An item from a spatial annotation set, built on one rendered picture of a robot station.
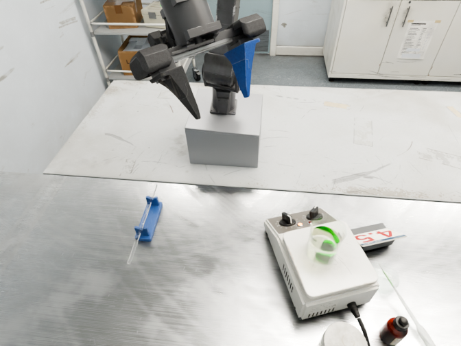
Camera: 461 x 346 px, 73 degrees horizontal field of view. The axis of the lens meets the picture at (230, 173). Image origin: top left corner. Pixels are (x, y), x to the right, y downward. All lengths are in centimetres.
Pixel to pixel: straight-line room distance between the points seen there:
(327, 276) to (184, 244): 29
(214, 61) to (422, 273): 58
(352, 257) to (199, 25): 41
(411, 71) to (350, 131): 227
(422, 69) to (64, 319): 305
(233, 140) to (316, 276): 36
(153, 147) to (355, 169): 53
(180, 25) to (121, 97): 73
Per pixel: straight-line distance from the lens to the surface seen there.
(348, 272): 55
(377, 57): 304
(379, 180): 82
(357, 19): 287
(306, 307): 53
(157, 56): 39
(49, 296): 69
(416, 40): 307
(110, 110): 108
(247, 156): 76
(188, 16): 43
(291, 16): 341
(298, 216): 65
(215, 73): 70
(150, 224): 69
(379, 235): 68
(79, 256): 71
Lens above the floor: 145
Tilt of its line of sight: 45 degrees down
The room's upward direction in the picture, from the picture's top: 2 degrees counter-clockwise
